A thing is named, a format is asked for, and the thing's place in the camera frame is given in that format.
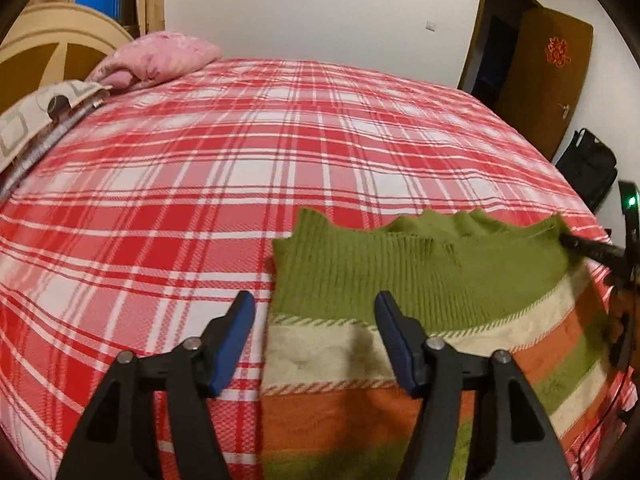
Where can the dark wooden door frame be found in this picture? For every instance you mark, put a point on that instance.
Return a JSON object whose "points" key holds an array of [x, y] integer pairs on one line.
{"points": [[472, 35]]}

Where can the red plaid bed sheet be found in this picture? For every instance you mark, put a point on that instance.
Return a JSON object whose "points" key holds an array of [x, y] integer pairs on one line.
{"points": [[200, 160]]}

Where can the pink floral pillow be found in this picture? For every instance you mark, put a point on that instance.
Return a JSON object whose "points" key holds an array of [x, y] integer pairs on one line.
{"points": [[155, 57]]}

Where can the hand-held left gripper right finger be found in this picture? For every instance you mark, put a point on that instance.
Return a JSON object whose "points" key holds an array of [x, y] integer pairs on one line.
{"points": [[392, 340]]}

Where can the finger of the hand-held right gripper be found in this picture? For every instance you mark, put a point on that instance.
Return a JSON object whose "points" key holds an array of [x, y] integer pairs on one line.
{"points": [[592, 247]]}

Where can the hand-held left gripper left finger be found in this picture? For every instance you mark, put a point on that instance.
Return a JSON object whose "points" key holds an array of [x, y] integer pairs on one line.
{"points": [[232, 340]]}

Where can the green striped knit sweater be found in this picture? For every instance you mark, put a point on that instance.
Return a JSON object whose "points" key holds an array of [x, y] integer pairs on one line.
{"points": [[350, 270]]}

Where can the cream and brown headboard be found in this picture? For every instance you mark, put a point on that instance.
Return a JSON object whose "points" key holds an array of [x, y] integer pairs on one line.
{"points": [[30, 65]]}

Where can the red paper door decoration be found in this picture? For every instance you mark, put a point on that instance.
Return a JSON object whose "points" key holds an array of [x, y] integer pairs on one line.
{"points": [[558, 51]]}

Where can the tall black bag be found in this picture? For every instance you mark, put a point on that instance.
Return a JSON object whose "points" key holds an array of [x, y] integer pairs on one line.
{"points": [[587, 170]]}

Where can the grey patterned pillow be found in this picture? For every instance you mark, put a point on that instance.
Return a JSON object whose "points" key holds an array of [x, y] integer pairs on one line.
{"points": [[25, 125]]}

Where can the brown wooden door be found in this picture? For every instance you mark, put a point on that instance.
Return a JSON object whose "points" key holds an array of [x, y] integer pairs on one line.
{"points": [[540, 90]]}

